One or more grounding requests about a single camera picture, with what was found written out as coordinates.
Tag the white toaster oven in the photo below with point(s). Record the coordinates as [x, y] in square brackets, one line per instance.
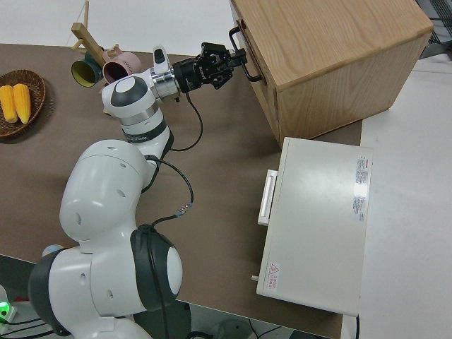
[318, 219]

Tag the pink mug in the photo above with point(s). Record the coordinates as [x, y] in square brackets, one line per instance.
[121, 67]

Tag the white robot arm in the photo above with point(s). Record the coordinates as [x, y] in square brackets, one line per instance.
[99, 183]

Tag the brown table mat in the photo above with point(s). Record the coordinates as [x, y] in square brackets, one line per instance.
[219, 159]

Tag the light wooden cabinet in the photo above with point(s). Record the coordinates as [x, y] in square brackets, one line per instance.
[335, 63]

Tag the pale blue round object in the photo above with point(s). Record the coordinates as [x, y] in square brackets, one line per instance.
[51, 250]

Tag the silver oven specification label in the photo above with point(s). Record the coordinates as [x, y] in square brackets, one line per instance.
[362, 189]

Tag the white device with green light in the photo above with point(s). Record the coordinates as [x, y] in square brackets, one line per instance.
[5, 305]

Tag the green mug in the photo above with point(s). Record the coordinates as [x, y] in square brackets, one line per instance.
[83, 72]

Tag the wooden mug tree stand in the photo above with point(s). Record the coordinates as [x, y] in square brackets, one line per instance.
[86, 37]

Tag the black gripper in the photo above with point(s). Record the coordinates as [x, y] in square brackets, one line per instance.
[196, 76]

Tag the grey round container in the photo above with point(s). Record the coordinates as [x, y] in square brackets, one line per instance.
[231, 328]

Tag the black mesh object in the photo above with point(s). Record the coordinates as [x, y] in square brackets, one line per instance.
[439, 31]

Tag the woven brown basket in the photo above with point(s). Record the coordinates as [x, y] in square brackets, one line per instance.
[37, 88]

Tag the yellow corn cob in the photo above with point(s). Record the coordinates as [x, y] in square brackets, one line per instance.
[7, 104]
[22, 102]

